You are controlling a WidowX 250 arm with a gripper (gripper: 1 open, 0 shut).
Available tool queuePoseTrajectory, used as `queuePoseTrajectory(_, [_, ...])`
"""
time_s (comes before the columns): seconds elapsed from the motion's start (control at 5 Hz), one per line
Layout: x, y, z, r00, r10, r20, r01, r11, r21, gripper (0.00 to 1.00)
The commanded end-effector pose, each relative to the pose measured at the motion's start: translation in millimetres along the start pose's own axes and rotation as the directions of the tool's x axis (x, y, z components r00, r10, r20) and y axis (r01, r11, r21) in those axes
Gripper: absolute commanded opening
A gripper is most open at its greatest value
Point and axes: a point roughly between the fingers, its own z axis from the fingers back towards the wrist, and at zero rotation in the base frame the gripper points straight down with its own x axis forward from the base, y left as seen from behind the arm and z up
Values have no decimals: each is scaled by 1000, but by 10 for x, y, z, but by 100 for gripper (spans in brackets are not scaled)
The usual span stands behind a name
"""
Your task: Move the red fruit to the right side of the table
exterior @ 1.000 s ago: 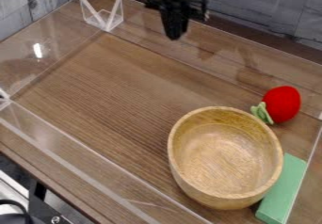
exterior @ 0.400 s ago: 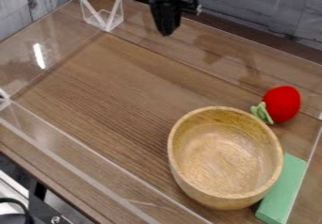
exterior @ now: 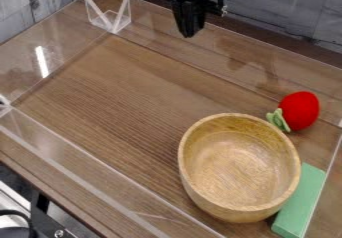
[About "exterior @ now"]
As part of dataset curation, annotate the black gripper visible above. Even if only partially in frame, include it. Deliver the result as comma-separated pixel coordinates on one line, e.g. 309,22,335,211
169,0,227,38

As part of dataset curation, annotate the red felt fruit green leaf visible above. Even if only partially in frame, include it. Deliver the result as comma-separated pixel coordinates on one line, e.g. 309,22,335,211
265,91,320,133

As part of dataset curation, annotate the wooden bowl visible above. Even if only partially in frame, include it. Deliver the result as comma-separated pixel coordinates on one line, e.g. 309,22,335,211
177,113,300,223

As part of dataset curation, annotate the green rectangular block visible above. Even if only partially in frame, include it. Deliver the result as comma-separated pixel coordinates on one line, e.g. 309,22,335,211
271,163,326,238

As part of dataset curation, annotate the black metal table leg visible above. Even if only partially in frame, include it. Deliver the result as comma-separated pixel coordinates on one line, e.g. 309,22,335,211
30,190,89,238

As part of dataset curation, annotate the clear acrylic corner bracket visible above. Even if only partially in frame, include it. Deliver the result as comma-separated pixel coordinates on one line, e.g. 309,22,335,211
84,0,130,34

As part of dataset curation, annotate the clear acrylic front wall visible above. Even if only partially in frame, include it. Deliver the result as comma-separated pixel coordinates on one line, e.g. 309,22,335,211
0,95,224,238

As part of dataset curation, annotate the black cable bottom left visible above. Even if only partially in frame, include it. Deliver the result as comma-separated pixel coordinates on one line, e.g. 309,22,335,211
0,209,34,238

